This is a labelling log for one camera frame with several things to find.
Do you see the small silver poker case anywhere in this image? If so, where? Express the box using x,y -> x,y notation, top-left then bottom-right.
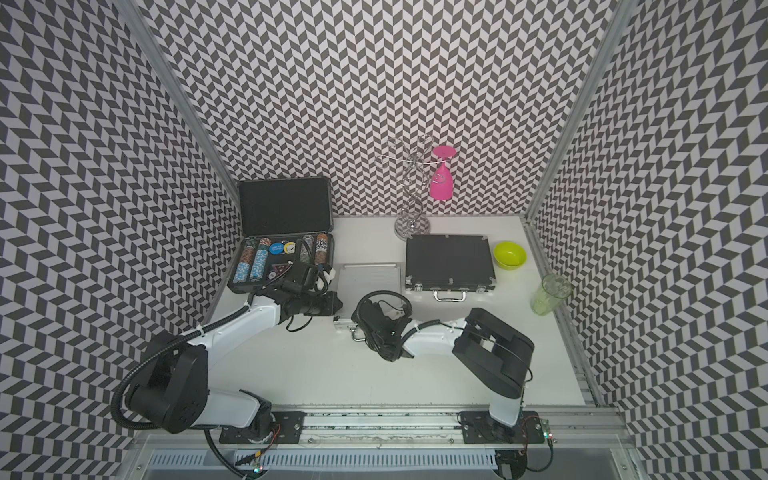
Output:
333,263 -> 402,342

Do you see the black carbon poker case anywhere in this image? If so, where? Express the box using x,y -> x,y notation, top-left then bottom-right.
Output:
404,234 -> 497,302

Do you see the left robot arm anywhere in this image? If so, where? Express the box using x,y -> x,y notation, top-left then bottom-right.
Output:
109,262 -> 342,441

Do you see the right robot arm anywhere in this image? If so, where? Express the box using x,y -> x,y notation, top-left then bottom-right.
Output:
351,290 -> 535,436

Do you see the large black poker case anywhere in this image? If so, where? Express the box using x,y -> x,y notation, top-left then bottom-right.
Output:
228,177 -> 334,294

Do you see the lime green bowl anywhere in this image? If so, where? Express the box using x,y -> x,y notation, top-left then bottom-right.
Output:
493,241 -> 527,271

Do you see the pink wine glass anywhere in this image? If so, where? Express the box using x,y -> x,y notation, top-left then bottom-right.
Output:
429,145 -> 457,201

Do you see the green translucent cup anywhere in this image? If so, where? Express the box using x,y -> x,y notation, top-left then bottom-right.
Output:
530,273 -> 574,316

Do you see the chrome wire glass rack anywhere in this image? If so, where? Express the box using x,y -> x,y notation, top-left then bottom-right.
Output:
377,136 -> 431,241

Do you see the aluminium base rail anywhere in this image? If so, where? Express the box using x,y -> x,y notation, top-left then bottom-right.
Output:
134,404 -> 631,450

